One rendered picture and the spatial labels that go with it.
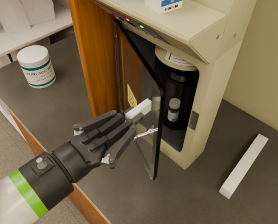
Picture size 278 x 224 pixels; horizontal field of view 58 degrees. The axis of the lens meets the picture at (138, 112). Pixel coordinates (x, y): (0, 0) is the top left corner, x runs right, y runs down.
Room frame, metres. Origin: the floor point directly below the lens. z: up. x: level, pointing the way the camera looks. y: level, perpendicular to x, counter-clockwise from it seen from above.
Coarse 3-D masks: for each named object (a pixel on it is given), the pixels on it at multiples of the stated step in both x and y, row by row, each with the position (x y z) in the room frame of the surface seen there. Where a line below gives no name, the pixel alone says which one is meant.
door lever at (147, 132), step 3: (147, 129) 0.40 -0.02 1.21; (141, 132) 0.39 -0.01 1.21; (144, 132) 0.39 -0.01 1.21; (147, 132) 0.39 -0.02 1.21; (150, 132) 0.39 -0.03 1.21; (138, 135) 0.38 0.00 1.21; (141, 135) 0.38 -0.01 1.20; (144, 135) 0.39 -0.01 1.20; (147, 135) 0.39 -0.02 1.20; (150, 135) 0.39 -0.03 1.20; (135, 138) 0.37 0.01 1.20
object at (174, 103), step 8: (176, 80) 0.56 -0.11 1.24; (192, 80) 0.56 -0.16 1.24; (168, 88) 0.57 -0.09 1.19; (176, 88) 0.55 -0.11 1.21; (184, 88) 0.55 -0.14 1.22; (192, 88) 0.56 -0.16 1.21; (168, 96) 0.57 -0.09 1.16; (176, 96) 0.55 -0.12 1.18; (184, 96) 0.55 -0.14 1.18; (192, 96) 0.57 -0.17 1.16; (168, 104) 0.57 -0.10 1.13; (176, 104) 0.55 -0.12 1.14; (184, 104) 0.55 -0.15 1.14; (168, 112) 0.56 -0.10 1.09; (176, 112) 0.55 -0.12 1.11; (184, 112) 0.55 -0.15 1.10; (168, 120) 0.56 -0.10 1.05; (176, 120) 0.55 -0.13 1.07; (184, 120) 0.56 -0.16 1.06
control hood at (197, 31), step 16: (96, 0) 0.54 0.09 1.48; (112, 0) 0.48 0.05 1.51; (128, 0) 0.48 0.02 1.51; (144, 0) 0.48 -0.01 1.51; (128, 16) 0.47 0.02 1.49; (144, 16) 0.42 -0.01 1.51; (160, 16) 0.42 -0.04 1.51; (176, 16) 0.42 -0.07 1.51; (192, 16) 0.42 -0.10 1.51; (208, 16) 0.42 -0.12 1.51; (224, 16) 0.42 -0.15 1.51; (160, 32) 0.41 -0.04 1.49; (176, 32) 0.37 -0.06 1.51; (192, 32) 0.37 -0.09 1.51; (208, 32) 0.38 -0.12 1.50; (192, 48) 0.36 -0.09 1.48; (208, 48) 0.39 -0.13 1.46
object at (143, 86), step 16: (128, 48) 0.53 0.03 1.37; (128, 64) 0.54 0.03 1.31; (144, 64) 0.44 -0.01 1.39; (128, 80) 0.54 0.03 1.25; (144, 80) 0.44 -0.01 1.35; (144, 96) 0.43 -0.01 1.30; (160, 96) 0.36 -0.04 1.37; (160, 112) 0.36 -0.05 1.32; (144, 128) 0.43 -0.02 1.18; (160, 128) 0.36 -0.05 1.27; (144, 144) 0.43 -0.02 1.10; (144, 160) 0.42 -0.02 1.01
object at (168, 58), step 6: (156, 48) 0.59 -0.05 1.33; (162, 48) 0.57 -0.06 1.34; (156, 54) 0.58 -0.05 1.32; (162, 54) 0.56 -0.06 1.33; (168, 54) 0.54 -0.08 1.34; (162, 60) 0.55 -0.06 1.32; (168, 60) 0.53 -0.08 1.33; (174, 60) 0.53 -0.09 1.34; (180, 60) 0.52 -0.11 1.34; (174, 66) 0.52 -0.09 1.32; (180, 66) 0.52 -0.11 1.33; (186, 66) 0.51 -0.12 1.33; (192, 66) 0.51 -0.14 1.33
